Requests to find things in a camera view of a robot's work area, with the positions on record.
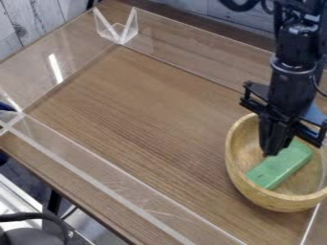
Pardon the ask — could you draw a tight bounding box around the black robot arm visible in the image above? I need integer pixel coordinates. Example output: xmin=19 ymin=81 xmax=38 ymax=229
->
xmin=221 ymin=0 xmax=327 ymax=155

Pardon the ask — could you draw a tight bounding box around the green rectangular block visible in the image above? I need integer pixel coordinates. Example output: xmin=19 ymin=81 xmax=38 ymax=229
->
xmin=246 ymin=140 xmax=313 ymax=189

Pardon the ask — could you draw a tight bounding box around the clear acrylic corner bracket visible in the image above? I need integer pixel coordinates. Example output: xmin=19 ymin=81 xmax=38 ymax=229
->
xmin=94 ymin=8 xmax=138 ymax=45

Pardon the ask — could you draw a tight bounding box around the black cable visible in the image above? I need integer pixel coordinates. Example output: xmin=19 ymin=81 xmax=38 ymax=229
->
xmin=0 ymin=212 xmax=70 ymax=245

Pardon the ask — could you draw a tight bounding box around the light wooden bowl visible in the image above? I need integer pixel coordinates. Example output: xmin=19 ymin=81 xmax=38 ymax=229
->
xmin=225 ymin=113 xmax=327 ymax=212

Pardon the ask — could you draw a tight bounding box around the clear acrylic tray wall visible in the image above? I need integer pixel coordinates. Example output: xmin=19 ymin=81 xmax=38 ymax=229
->
xmin=0 ymin=101 xmax=247 ymax=245

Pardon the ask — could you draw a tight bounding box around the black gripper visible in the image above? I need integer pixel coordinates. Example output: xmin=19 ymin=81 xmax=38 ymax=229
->
xmin=241 ymin=57 xmax=327 ymax=156

